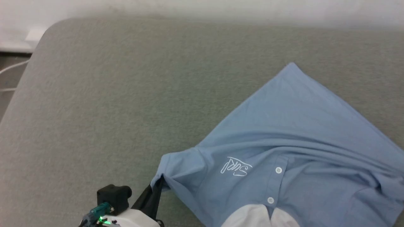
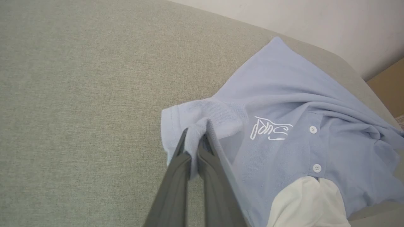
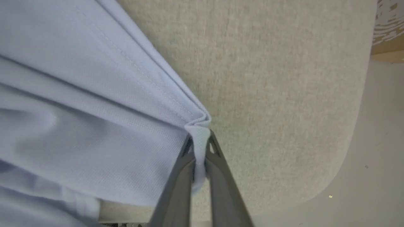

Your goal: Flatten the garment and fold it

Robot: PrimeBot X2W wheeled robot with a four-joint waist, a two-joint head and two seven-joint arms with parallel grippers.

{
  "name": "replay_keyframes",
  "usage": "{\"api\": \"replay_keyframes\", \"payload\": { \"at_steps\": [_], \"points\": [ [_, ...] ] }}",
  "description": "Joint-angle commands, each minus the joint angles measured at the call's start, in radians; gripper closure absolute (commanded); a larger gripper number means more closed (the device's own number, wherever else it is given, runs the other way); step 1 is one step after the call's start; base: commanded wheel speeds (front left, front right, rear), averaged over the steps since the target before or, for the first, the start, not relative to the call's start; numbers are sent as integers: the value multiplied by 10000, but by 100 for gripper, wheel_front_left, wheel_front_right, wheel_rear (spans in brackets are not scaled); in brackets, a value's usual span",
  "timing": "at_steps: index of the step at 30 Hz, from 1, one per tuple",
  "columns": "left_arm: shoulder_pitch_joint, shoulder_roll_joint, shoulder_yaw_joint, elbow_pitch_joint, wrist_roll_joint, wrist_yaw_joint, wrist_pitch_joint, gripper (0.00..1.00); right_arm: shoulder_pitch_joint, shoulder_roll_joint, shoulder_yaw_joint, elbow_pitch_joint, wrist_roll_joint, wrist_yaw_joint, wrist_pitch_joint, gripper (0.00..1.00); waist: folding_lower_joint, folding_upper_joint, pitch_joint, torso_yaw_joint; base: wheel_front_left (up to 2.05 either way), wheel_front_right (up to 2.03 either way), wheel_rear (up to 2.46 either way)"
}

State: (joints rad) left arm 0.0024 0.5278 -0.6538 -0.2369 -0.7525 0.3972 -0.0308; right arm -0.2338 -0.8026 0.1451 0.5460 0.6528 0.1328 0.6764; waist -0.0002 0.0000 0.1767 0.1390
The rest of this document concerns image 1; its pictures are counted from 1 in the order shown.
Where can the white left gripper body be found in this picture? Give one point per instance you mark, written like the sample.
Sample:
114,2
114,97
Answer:
132,220

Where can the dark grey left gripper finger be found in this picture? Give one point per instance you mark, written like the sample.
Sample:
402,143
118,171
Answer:
145,200
157,201

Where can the light blue polo shirt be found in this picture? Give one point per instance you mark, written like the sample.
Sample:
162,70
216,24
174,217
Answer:
300,126

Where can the grey fabric sofa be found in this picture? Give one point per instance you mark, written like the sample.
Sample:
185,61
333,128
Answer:
110,110

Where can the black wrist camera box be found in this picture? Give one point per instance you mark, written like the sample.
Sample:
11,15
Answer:
113,196

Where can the white wall baseboard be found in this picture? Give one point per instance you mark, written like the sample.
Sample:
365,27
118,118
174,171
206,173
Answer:
15,47

